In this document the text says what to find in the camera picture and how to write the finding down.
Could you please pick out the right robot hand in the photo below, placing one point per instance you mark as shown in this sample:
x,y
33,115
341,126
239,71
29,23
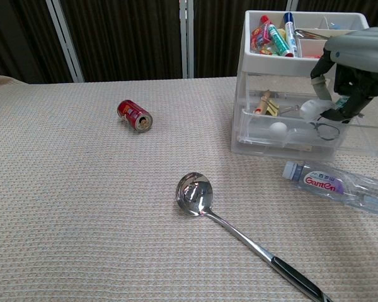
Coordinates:
x,y
362,53

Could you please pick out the white object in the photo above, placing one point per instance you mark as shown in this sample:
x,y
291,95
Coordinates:
x,y
312,108

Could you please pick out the clear plastic drawer with ball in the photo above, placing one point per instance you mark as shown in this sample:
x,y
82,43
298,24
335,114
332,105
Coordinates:
x,y
261,133

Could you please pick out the white plastic drawer organizer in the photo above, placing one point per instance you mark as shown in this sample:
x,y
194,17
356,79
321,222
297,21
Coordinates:
x,y
271,61

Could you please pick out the green small pack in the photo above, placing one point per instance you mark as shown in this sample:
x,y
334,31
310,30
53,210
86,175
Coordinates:
x,y
341,101

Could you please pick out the white marker blue cap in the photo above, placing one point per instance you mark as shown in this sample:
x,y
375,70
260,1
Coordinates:
x,y
290,30

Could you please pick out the green marker red cap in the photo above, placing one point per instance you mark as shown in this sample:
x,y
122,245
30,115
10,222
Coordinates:
x,y
278,39

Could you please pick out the yellow green sweet packet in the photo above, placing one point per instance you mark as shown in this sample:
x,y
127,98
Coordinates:
x,y
266,49

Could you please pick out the red snack packet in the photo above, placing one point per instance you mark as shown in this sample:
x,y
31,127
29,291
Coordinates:
x,y
261,36

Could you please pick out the wooden clothespin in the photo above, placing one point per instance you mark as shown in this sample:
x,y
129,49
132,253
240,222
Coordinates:
x,y
263,102

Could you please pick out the white ping pong ball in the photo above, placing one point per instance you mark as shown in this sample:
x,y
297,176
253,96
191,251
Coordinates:
x,y
278,130

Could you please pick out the clear plastic water bottle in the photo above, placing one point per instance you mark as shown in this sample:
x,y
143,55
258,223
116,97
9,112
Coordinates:
x,y
321,182

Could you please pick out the red drink can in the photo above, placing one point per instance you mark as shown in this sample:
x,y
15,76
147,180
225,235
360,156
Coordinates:
x,y
134,114

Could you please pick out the beige woven tablecloth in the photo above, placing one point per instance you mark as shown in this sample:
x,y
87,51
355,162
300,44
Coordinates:
x,y
82,204

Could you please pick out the grey screen frame post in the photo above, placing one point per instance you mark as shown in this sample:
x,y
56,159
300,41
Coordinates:
x,y
66,44
293,4
186,37

